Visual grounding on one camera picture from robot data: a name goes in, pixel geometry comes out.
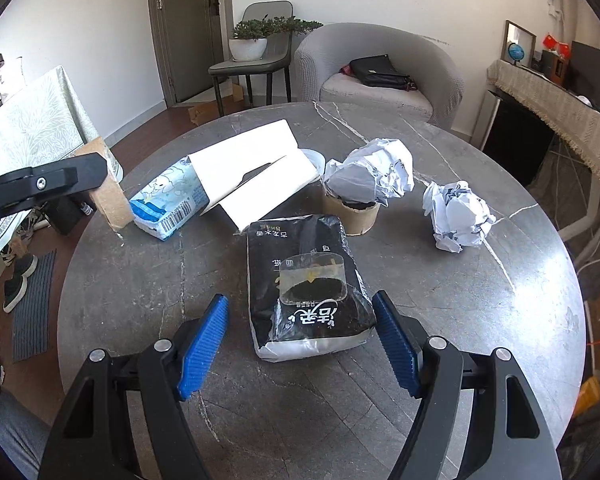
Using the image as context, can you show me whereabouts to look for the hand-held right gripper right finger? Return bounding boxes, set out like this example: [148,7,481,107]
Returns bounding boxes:
[371,290,563,480]

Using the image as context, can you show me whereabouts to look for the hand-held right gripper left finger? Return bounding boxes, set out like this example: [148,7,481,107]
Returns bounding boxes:
[37,294,231,480]

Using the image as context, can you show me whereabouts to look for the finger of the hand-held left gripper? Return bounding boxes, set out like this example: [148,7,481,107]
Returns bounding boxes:
[0,152,109,232]

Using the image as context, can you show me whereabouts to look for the black tissue pack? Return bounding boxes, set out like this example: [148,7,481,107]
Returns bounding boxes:
[246,214,377,362]

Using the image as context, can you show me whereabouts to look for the black box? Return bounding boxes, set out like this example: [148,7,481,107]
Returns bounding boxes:
[49,194,89,236]

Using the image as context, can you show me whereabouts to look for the person's grey trouser leg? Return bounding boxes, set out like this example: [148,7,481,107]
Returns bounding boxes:
[0,389,52,480]

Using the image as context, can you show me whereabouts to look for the table with pale patterned tablecloth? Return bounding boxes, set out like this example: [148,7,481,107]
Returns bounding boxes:
[0,64,124,272]

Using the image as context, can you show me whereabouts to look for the brown cardboard piece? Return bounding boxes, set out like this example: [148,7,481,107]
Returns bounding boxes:
[86,136,134,234]

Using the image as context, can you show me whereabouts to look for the dark striped floor mat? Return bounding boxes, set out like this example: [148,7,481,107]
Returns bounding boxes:
[11,248,59,364]

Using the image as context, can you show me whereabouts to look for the black slip-on shoe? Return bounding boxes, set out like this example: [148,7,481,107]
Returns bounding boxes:
[2,253,39,314]

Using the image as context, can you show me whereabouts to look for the blue and white tissue pack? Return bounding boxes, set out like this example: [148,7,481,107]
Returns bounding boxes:
[129,156,212,242]

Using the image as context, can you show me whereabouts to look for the cardboard tape roll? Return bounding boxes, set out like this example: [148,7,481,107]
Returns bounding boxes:
[322,179,381,236]

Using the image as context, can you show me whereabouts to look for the flat cardboard box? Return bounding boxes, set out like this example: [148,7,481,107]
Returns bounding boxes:
[187,84,244,127]

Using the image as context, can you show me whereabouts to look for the large crumpled white paper ball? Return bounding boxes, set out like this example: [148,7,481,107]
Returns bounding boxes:
[324,137,415,207]

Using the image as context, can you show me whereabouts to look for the white folded paper sheet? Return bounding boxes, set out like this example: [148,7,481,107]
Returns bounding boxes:
[186,119,322,234]

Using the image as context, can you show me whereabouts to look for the small white bowl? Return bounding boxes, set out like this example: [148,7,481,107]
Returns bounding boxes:
[300,148,327,177]

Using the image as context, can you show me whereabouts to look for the grey door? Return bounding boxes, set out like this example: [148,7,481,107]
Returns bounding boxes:
[146,0,227,107]

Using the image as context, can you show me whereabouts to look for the potted plant in white pot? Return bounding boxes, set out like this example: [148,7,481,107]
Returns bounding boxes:
[228,16,324,64]

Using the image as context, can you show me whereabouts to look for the grey dining chair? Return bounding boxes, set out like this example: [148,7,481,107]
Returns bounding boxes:
[208,2,296,117]

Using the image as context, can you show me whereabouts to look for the black leather bag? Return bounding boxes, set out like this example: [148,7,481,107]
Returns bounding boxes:
[348,53,414,90]

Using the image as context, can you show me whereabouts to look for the grey armchair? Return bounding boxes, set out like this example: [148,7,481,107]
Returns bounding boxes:
[293,22,465,132]

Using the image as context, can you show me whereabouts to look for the sideboard with beige lace cloth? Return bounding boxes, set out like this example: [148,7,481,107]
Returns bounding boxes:
[481,58,600,197]

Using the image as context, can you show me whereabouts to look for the small blue globe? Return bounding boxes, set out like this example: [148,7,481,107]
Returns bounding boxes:
[500,42,524,67]

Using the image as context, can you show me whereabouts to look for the framed picture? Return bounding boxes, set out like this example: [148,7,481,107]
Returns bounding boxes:
[502,19,537,69]

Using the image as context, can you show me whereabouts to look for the black monitor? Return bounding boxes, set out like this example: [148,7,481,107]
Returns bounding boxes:
[564,39,600,112]

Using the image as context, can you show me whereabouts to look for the small red flags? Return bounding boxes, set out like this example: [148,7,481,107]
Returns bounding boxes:
[543,33,571,57]

